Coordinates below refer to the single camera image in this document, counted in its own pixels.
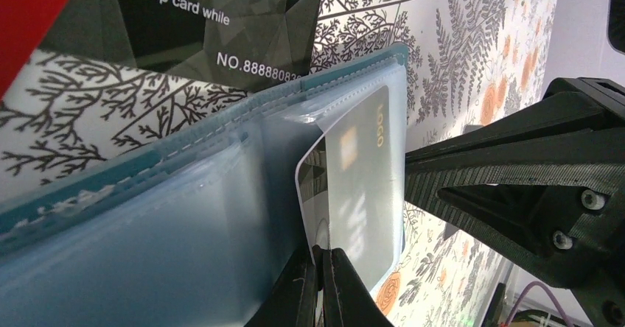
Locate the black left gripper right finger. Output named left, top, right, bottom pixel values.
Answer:
left=322, top=248, right=392, bottom=327

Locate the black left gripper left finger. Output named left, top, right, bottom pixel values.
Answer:
left=245, top=244, right=318, bottom=327

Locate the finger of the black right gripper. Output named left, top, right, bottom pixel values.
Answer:
left=405, top=77, right=624, bottom=288

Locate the blue leather card holder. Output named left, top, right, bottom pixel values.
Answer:
left=1, top=43, right=408, bottom=326

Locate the black VIP card front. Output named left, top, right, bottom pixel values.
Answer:
left=296, top=85, right=403, bottom=295

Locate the black card behind holder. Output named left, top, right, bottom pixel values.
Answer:
left=41, top=0, right=320, bottom=92

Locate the large red striped card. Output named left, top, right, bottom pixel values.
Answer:
left=1, top=0, right=68, bottom=95

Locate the floral patterned table mat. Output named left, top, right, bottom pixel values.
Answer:
left=1, top=0, right=556, bottom=326

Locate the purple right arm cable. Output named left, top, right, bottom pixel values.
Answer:
left=503, top=281, right=572, bottom=327

